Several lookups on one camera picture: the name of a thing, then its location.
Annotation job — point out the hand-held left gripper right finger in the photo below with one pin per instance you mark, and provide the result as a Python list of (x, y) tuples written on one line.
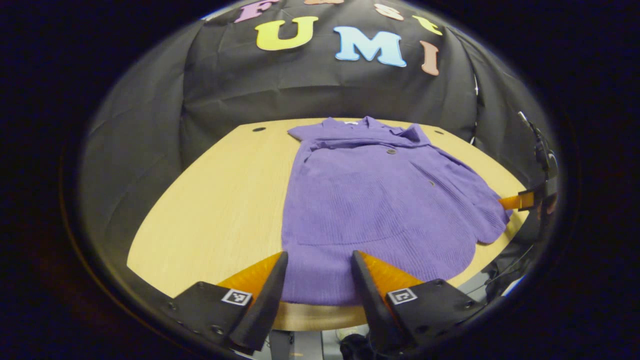
[(372, 305)]

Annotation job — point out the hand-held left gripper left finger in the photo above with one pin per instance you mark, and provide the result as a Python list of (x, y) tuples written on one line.
[(265, 310)]

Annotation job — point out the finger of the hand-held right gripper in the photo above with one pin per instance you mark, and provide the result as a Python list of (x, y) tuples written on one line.
[(515, 201)]

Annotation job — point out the black backdrop cloth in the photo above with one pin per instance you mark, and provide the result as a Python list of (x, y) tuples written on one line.
[(300, 90)]

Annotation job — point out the purple shirt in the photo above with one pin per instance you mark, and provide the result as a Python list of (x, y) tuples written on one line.
[(375, 210)]

